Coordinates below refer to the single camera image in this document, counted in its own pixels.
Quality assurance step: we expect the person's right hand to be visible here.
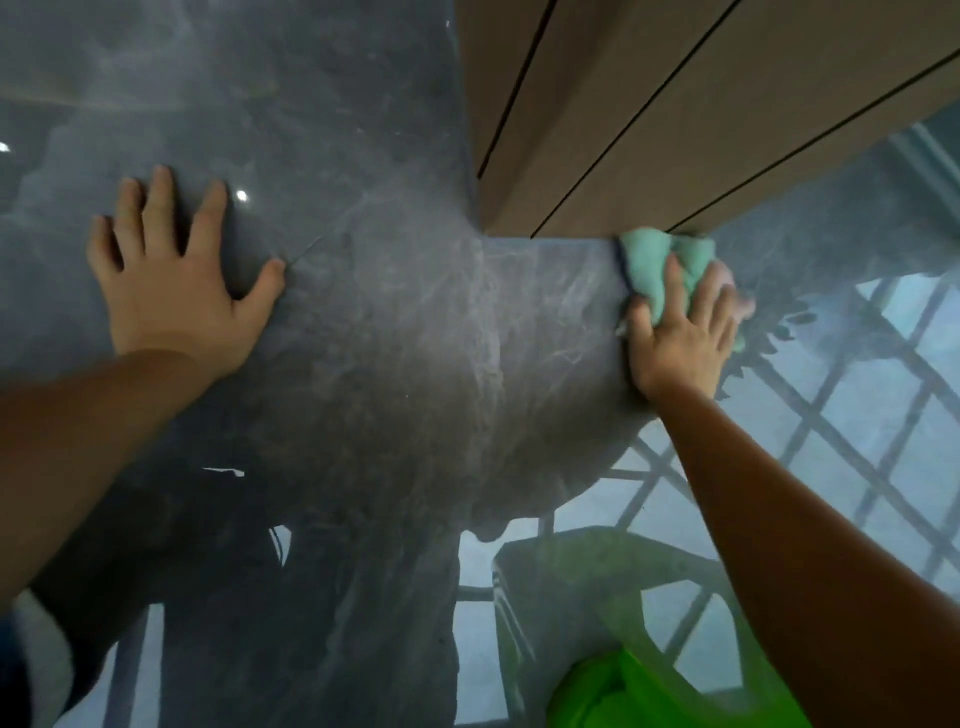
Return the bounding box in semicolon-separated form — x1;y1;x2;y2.
626;253;757;408

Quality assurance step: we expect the person's left hand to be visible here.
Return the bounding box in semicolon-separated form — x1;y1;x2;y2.
86;165;288;381

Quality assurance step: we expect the mint green cleaning cloth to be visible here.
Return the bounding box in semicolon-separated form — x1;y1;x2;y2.
618;227;749;354

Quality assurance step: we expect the person's left forearm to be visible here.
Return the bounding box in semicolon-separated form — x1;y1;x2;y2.
0;348;220;610

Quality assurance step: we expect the person's right forearm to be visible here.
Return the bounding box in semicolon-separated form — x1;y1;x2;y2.
651;382;960;728

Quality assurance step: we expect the brown wooden cabinet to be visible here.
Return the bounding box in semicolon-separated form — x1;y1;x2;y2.
455;0;960;240

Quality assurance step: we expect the bright green plastic chair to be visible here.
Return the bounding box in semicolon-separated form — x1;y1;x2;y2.
546;648;813;728

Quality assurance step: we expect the person's dark blue clothing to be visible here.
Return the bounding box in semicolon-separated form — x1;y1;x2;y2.
0;616;33;728

